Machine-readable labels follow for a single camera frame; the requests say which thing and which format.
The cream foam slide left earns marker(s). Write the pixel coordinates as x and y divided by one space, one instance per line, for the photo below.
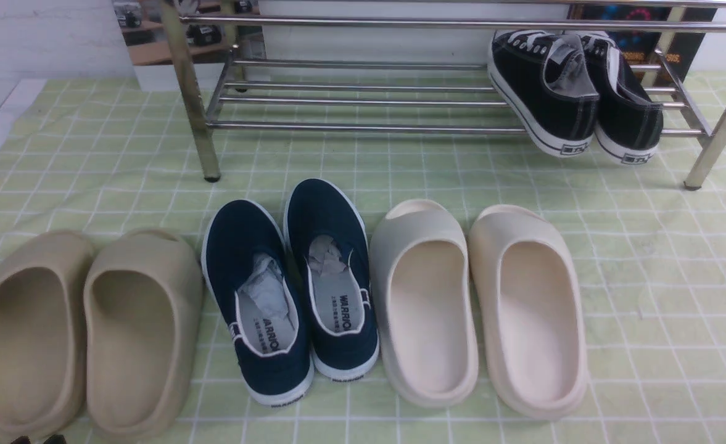
419 265

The black canvas sneaker left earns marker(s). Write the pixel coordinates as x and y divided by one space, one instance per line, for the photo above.
544 78

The green checkered table cloth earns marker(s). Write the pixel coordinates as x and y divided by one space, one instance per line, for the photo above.
104 157

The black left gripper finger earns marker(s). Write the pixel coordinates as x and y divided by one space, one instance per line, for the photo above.
55 439
21 440

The silver metal shoe rack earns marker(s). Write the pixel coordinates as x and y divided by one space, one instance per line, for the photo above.
232 85

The black canvas sneaker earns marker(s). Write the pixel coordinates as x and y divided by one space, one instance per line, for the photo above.
544 78
629 124

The black canvas sneaker right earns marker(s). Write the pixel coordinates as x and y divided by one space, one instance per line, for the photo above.
629 124

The navy slip-on shoe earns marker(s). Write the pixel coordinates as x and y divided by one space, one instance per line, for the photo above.
326 236
244 262

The cream foam slide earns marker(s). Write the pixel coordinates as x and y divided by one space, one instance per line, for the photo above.
534 333
419 265

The tan foam slide left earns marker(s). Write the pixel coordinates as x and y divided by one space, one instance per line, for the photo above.
43 334

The tan foam slide right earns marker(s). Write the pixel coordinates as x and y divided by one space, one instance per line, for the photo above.
143 301

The cream foam slide right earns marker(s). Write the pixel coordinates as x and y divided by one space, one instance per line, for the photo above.
534 333

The dark poster board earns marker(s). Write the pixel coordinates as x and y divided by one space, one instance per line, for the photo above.
638 47

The tan foam slide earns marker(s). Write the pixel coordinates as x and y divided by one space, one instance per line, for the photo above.
143 301
43 334

